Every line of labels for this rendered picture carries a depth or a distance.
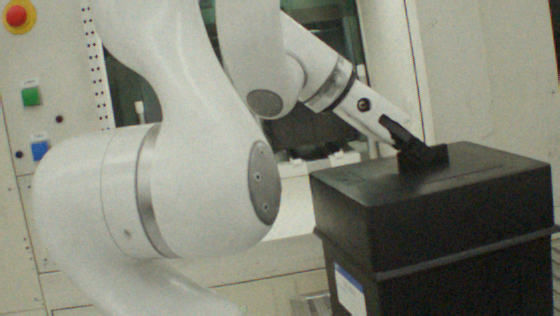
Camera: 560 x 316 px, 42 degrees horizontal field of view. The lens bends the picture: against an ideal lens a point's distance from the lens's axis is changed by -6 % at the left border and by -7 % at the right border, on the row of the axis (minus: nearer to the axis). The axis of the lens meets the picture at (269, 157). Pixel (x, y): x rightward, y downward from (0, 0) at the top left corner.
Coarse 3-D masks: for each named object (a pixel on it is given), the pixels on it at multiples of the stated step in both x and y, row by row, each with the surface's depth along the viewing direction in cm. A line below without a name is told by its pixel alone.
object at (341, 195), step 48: (336, 192) 107; (384, 192) 101; (432, 192) 97; (480, 192) 98; (528, 192) 100; (336, 240) 112; (384, 240) 96; (432, 240) 98; (480, 240) 99; (528, 240) 101
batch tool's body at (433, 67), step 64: (0, 0) 131; (64, 0) 132; (320, 0) 184; (384, 0) 155; (448, 0) 131; (0, 64) 132; (64, 64) 133; (384, 64) 167; (448, 64) 133; (64, 128) 135; (448, 128) 135; (256, 256) 141; (320, 256) 142
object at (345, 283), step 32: (480, 256) 100; (512, 256) 102; (544, 256) 103; (352, 288) 110; (384, 288) 98; (416, 288) 99; (448, 288) 100; (480, 288) 101; (512, 288) 102; (544, 288) 104
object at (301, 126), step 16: (288, 112) 189; (304, 112) 190; (320, 112) 190; (272, 128) 190; (288, 128) 190; (304, 128) 191; (320, 128) 191; (336, 128) 191; (352, 128) 192; (272, 144) 191; (288, 144) 191; (304, 144) 191
